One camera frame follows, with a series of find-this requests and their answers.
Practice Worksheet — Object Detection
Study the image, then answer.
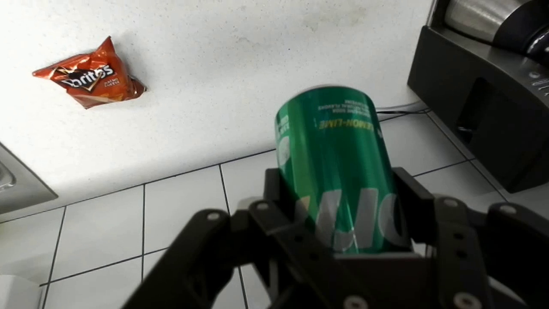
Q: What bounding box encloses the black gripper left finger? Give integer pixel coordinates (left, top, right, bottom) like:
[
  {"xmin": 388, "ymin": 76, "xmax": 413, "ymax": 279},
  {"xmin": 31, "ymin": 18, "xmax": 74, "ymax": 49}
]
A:
[{"xmin": 122, "ymin": 169, "xmax": 338, "ymax": 309}]

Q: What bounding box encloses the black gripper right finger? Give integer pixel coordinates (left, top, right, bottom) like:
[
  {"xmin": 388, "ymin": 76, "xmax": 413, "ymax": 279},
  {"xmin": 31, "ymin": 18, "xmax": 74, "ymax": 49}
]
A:
[{"xmin": 393, "ymin": 169, "xmax": 549, "ymax": 309}]

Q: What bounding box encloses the green soda can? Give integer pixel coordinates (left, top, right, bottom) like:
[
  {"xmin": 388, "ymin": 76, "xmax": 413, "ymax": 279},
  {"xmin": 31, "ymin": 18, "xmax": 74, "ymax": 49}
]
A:
[{"xmin": 274, "ymin": 87, "xmax": 410, "ymax": 255}]

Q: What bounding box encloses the black steel coffee maker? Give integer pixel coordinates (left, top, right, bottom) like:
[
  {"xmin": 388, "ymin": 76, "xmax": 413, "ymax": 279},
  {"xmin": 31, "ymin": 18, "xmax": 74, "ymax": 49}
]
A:
[{"xmin": 408, "ymin": 0, "xmax": 549, "ymax": 193}]

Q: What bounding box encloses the steel coffee carafe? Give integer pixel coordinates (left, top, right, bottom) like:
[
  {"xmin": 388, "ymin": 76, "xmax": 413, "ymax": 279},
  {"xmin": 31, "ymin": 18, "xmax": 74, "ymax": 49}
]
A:
[{"xmin": 444, "ymin": 0, "xmax": 549, "ymax": 59}]

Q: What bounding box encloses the red chips bag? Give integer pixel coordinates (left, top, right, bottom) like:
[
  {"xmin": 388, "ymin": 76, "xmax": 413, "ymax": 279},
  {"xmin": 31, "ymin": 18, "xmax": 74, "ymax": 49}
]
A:
[{"xmin": 32, "ymin": 39, "xmax": 146, "ymax": 109}]

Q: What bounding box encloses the stainless steel double sink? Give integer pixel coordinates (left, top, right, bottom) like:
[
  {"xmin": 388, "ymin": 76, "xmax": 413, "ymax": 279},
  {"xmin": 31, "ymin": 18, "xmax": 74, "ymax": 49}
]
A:
[{"xmin": 0, "ymin": 143, "xmax": 57, "ymax": 215}]

